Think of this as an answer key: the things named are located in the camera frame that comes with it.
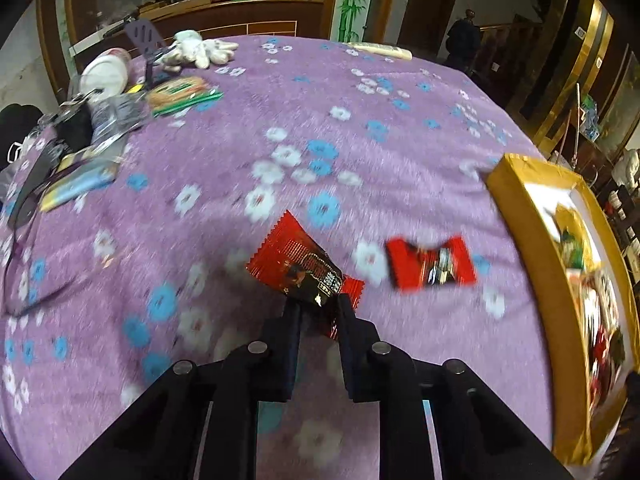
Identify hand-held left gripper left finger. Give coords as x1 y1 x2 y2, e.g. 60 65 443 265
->
60 295 311 480

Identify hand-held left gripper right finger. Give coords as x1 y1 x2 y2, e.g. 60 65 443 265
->
335 292 576 480

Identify red black snack packet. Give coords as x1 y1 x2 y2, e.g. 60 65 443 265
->
246 210 366 341
385 235 478 291

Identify yellow cardboard box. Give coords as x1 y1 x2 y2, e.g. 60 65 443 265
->
487 154 635 466

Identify pile of assorted snack packs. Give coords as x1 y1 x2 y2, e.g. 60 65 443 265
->
530 185 628 411

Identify purple framed glasses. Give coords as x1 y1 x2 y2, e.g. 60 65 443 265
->
0 200 81 318

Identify iridescent pouch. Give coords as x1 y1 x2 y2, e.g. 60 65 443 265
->
40 160 118 211

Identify green biscuit package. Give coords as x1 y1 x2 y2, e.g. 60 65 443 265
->
145 76 224 117

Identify clear crinkled plastic bag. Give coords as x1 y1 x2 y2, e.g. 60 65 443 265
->
90 95 151 146

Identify black smartphone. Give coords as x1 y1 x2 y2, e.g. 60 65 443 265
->
9 147 58 231

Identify cream tube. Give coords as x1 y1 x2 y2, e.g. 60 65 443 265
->
346 41 413 61

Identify small black box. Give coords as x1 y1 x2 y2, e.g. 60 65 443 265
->
55 107 96 148

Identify white gloves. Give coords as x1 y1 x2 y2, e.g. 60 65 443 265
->
155 30 240 71

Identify cluttered wooden shelf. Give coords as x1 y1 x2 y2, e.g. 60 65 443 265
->
550 80 640 271

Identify plastic bag with white masks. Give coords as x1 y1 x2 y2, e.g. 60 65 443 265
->
0 130 41 191

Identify wooden counter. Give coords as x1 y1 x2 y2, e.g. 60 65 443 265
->
70 0 326 61

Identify black spatula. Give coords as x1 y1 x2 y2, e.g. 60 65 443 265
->
124 17 168 83

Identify black chair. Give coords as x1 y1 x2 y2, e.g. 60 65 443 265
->
0 102 51 136

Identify bamboo wall painting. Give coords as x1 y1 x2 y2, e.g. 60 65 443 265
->
336 0 373 43

